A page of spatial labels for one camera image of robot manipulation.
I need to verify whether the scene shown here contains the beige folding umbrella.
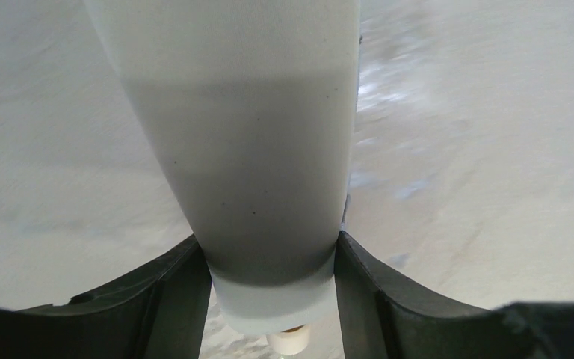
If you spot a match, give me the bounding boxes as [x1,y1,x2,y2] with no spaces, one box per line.
[266,325,311,356]

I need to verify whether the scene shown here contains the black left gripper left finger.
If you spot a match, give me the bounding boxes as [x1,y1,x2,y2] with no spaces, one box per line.
[0,237,212,358]

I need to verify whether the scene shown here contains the beige umbrella case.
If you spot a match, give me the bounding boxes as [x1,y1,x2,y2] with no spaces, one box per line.
[85,0,360,335]

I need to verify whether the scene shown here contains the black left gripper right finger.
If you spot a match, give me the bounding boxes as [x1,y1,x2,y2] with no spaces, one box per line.
[334,232,574,358]

